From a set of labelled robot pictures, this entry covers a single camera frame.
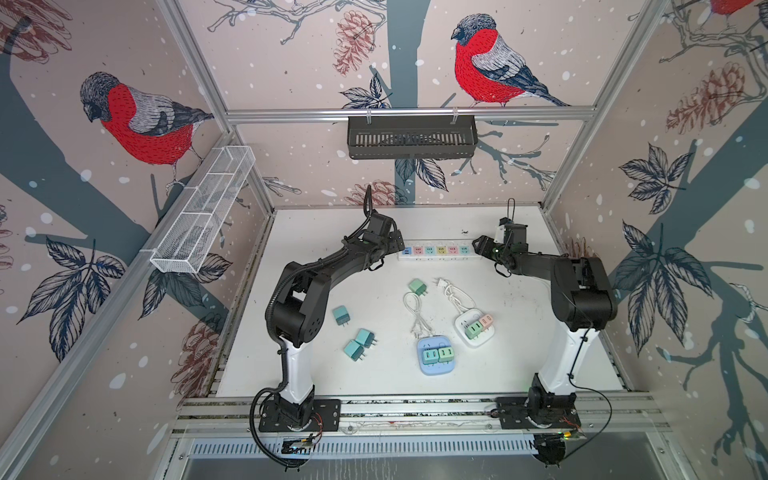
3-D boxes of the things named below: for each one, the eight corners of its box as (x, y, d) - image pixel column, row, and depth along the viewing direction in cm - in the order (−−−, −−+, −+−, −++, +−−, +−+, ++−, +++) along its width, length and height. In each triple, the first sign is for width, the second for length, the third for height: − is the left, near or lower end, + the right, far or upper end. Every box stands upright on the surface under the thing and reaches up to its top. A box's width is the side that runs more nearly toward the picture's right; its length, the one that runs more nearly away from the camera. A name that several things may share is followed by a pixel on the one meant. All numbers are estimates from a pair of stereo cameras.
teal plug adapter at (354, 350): (344, 352, 86) (342, 348, 84) (352, 341, 88) (351, 338, 86) (358, 364, 84) (357, 360, 82) (367, 353, 86) (366, 349, 84)
